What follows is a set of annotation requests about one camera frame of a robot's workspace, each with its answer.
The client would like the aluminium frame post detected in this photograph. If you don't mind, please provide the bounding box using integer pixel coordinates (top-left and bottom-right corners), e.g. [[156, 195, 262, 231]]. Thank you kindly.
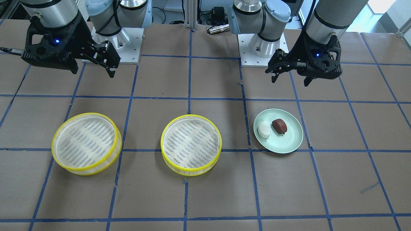
[[182, 0, 200, 30]]

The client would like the yellow steamer basket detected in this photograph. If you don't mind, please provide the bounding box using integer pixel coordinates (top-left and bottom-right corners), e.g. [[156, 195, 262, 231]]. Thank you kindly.
[[160, 114, 222, 176], [51, 113, 122, 176]]

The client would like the black power adapter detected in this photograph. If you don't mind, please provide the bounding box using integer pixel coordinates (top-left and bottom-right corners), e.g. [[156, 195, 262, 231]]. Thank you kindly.
[[210, 6, 225, 23]]

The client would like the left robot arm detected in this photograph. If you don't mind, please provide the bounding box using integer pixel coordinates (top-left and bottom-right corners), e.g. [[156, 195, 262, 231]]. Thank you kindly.
[[228, 0, 367, 86]]

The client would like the brown steamed bun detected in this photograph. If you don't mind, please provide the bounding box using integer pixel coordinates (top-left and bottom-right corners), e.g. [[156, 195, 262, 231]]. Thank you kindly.
[[272, 118, 288, 134]]

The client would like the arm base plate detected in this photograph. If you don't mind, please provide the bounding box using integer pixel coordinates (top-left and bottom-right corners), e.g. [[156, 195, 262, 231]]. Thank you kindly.
[[237, 34, 289, 68], [91, 28, 144, 64]]

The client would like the silver cylindrical connector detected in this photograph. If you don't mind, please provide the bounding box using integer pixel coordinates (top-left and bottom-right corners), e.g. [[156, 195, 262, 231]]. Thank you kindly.
[[206, 24, 230, 35]]

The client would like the white steamed bun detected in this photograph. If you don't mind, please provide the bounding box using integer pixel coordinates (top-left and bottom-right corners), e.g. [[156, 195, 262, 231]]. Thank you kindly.
[[257, 120, 271, 139]]

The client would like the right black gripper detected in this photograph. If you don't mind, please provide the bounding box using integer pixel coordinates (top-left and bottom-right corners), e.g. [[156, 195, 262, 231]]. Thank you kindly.
[[21, 12, 120, 78]]

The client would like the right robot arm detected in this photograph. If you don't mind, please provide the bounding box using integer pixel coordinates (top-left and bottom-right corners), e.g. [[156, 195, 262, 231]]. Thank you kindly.
[[10, 0, 152, 78]]

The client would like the light green plate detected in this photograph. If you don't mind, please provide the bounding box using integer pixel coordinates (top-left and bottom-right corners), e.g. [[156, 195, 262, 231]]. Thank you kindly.
[[253, 108, 303, 154]]

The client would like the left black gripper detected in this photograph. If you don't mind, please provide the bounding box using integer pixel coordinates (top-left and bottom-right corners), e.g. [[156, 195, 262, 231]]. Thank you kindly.
[[265, 34, 343, 87]]

